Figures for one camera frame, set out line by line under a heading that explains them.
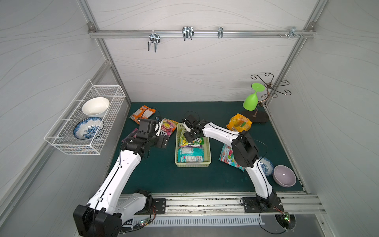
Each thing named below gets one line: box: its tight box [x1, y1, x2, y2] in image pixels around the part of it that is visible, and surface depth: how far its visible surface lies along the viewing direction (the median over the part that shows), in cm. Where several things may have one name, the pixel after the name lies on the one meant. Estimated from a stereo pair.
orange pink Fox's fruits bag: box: [160, 118, 179, 137], surface depth 106 cm
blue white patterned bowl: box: [258, 156, 274, 177], surface depth 86 cm
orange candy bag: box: [128, 105, 157, 125], surface depth 113 cm
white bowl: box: [81, 96, 111, 117], surface depth 71 cm
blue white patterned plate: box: [73, 116, 105, 140], surface depth 65 cm
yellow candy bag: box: [226, 113, 253, 133], surface depth 104 cm
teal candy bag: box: [177, 147, 205, 163], surface depth 90 cm
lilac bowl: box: [272, 164, 297, 188], surface depth 82 cm
